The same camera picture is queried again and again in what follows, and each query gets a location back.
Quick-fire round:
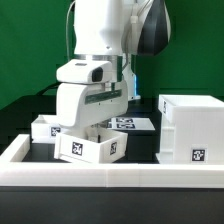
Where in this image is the white rear drawer tray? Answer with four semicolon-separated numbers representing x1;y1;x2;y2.
31;115;62;144

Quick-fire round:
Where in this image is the white cable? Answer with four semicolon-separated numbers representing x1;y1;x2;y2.
65;0;78;64

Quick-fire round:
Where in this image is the white workspace border frame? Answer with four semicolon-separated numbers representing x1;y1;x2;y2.
0;134;224;188

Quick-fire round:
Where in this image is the black cable bundle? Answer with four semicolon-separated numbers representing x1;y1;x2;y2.
39;81;68;97

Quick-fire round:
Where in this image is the white drawer tray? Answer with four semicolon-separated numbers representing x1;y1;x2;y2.
54;127;128;164
31;115;62;144

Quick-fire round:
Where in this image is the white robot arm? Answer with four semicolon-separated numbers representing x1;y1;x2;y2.
56;0;171;142

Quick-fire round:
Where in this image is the white front drawer tray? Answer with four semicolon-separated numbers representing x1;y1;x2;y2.
54;127;128;164

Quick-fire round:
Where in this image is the white marker tag sheet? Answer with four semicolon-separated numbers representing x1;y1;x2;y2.
107;117;155;131

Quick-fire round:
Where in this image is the white drawer cabinet box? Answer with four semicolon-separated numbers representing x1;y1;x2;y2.
156;95;224;165

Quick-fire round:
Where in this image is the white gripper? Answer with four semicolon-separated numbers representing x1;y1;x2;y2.
56;80;128;143

